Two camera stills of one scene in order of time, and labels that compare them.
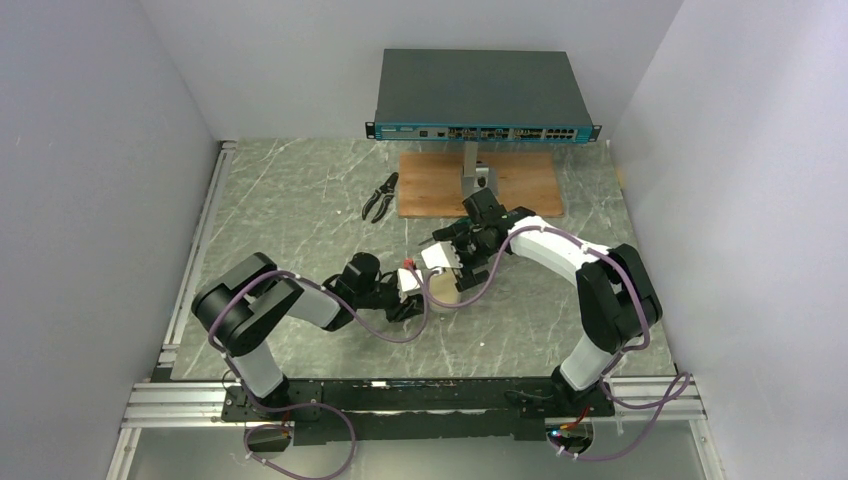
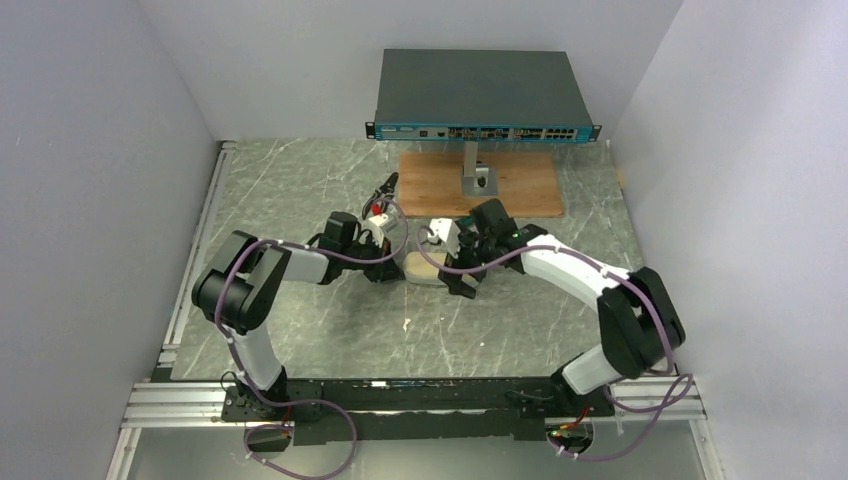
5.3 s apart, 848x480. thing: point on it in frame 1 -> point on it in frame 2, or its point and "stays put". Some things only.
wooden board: (430, 184) stays put
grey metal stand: (476, 177) stays put
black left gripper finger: (411, 306) -> (383, 271)
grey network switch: (478, 95) stays put
